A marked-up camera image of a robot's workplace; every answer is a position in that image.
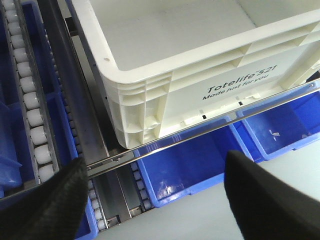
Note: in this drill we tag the roller track lower shelf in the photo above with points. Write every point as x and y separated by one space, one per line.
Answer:
118 196

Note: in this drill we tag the dark grey divider rail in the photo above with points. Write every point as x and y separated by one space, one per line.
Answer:
74 84

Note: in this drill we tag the blue bin below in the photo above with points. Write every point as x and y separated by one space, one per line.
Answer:
287 127
189 167

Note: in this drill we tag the silver right shelf rail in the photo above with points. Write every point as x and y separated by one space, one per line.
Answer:
209 125

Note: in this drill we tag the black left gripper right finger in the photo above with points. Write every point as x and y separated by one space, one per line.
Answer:
265 207

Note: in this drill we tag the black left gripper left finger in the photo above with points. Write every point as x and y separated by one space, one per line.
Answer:
52 211

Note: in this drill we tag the roller track far left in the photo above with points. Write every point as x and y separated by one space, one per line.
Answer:
39 132

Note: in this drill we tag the blue bin below centre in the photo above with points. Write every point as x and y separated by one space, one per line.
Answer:
189 167

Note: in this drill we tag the white Totelife plastic tote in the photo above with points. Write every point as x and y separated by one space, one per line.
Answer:
163 66

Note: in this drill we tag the blue bin below right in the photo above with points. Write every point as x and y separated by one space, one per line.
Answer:
287 127

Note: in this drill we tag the blue divided bin left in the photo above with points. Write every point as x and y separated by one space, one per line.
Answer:
16 173

